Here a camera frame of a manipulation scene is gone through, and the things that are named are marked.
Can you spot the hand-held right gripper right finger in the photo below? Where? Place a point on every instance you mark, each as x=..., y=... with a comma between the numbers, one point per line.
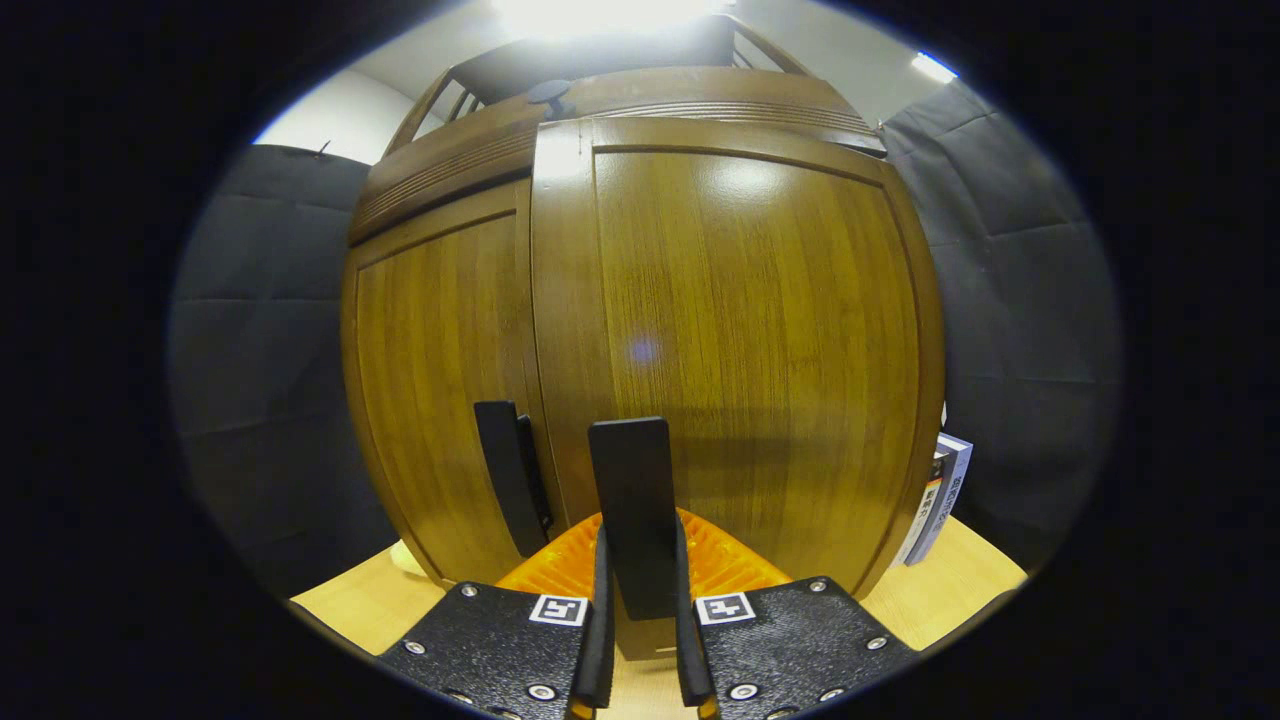
x=688, y=650

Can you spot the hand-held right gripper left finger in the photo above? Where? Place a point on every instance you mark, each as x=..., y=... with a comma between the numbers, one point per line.
x=603, y=650

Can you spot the wooden shoe cabinet door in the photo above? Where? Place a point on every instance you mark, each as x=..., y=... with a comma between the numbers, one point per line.
x=440, y=380
x=760, y=330

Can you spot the wooden double-door shoe cabinet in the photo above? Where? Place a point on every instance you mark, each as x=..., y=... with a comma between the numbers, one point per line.
x=700, y=100

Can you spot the wooden cabinet drawer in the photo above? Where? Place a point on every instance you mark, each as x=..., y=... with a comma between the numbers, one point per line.
x=450, y=170

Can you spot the cream-coloured soft object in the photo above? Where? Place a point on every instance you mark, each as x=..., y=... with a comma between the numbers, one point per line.
x=405, y=558

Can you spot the dark book with coloured spine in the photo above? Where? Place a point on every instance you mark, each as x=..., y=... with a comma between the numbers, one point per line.
x=928, y=510

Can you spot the black backdrop cloth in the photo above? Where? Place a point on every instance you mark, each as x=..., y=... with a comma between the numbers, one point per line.
x=1030, y=300
x=270, y=350

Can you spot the black round drawer knob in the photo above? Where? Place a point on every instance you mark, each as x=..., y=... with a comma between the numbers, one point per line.
x=550, y=95

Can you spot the small ceiling light panel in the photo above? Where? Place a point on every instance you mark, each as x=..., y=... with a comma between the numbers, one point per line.
x=933, y=68

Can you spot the large ceiling light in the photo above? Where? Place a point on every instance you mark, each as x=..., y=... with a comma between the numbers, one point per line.
x=600, y=12

